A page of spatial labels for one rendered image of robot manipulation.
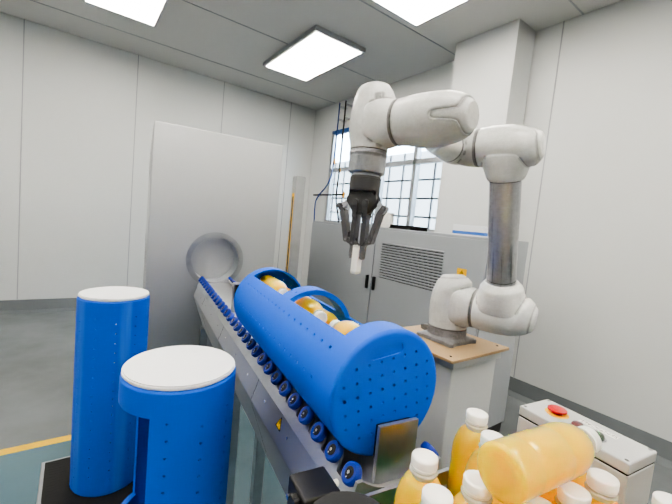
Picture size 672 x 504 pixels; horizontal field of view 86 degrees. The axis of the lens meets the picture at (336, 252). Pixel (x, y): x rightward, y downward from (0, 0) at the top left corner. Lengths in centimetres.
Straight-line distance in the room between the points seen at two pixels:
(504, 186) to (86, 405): 188
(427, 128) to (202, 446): 90
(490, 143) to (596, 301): 250
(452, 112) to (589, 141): 303
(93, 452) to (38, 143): 429
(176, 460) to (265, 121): 575
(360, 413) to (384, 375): 9
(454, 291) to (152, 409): 109
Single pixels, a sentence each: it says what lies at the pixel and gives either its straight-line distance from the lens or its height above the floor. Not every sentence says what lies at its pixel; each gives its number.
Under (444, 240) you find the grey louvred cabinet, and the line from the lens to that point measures 272.
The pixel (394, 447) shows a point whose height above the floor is 100.
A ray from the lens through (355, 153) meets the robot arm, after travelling 87.
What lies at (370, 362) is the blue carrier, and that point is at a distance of 79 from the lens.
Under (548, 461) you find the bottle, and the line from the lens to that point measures 60.
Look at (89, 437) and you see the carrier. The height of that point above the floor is 43.
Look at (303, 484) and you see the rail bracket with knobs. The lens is 73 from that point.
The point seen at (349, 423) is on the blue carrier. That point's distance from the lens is 82.
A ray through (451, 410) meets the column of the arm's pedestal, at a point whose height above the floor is 80.
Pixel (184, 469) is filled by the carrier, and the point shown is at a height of 83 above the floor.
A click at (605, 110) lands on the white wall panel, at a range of 380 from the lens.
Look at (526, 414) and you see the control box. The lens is 92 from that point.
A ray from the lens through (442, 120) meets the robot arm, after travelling 78.
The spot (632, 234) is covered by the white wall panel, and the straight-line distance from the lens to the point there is 355.
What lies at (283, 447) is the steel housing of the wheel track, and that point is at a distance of 108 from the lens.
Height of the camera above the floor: 145
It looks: 5 degrees down
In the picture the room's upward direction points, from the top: 6 degrees clockwise
